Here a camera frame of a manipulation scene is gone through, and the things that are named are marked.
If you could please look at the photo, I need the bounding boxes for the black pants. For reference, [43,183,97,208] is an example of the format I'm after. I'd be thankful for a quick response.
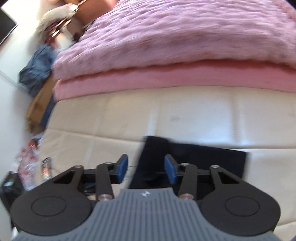
[129,136,248,195]

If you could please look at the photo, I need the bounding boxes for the smartphone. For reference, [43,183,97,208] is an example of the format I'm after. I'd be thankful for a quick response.
[41,157,52,182]

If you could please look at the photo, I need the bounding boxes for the red white plastic bag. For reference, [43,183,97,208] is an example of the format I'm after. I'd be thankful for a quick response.
[13,138,42,190]

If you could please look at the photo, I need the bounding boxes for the cream leather bed bench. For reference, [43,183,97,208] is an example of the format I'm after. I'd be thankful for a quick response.
[40,86,295,240]

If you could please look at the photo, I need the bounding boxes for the cardboard box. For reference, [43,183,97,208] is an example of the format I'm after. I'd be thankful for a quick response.
[25,75,56,133]

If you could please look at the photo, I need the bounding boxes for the blue bag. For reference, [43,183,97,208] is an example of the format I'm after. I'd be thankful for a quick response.
[18,44,57,97]

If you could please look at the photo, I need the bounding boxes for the pink bed sheet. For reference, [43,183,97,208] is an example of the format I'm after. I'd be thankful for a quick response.
[53,60,295,102]

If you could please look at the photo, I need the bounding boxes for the pink fluffy blanket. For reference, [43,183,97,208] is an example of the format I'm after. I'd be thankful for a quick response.
[52,1,295,80]

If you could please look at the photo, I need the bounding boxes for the white cloth pile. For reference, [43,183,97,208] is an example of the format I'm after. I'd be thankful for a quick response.
[35,3,78,40]

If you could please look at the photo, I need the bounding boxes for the brown storage box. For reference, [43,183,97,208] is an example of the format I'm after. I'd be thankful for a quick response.
[64,0,118,25]

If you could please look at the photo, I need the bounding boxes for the black wall television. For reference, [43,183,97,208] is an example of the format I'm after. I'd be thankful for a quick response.
[0,9,17,45]

